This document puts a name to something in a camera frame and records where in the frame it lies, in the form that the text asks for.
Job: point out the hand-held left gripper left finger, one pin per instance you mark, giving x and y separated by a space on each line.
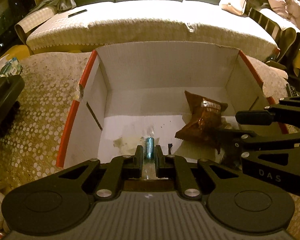
139 157

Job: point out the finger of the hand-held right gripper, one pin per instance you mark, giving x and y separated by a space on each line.
231 142
255 118

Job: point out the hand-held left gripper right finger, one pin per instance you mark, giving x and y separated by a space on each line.
160 157

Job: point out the clear plastic snack wrapper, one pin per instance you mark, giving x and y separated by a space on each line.
149 147

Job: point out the brown red snack packet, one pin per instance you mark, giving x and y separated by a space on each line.
202 122

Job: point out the red cardboard box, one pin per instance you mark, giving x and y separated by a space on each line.
165 67

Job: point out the black remote control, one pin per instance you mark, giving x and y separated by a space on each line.
292 90

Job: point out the dark slatted object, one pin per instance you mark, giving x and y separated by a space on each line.
277 30

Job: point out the white bag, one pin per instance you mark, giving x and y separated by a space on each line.
233 1

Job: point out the pink jacket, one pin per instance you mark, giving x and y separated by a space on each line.
282 2

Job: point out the white lace sofa cover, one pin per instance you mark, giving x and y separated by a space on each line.
140 25

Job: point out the black tabletop appliance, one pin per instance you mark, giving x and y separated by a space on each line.
2 100

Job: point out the tissue pack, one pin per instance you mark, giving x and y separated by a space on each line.
9 66

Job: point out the white lace armrest cover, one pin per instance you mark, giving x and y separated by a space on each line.
33 23

